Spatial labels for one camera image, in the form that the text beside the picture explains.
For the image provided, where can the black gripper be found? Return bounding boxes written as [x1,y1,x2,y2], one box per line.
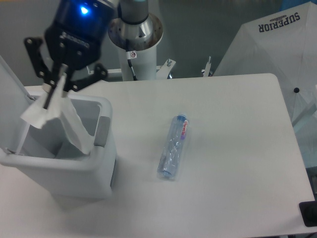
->
[24,0,116,109]

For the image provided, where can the white plastic packaging bag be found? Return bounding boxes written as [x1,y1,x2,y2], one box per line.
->
[20,73,94,155]

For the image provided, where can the crushed clear plastic bottle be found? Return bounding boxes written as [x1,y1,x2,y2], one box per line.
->
[157,114,189,179]

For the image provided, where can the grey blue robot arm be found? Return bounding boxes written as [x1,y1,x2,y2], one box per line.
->
[24,0,163,109]

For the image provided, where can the white trash can lid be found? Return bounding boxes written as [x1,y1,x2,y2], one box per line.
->
[0,58,40,156]

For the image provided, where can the white trash can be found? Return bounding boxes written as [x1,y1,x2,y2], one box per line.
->
[0,94,116,199]

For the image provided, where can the black device at table edge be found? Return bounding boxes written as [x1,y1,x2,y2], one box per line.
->
[299,201,317,227]

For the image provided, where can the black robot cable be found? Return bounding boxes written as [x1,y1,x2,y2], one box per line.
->
[125,39,138,81]

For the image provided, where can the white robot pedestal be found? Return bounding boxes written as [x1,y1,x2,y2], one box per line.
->
[117,46,157,81]

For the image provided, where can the white metal base frame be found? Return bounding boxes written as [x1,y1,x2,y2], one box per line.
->
[85,56,213,83]

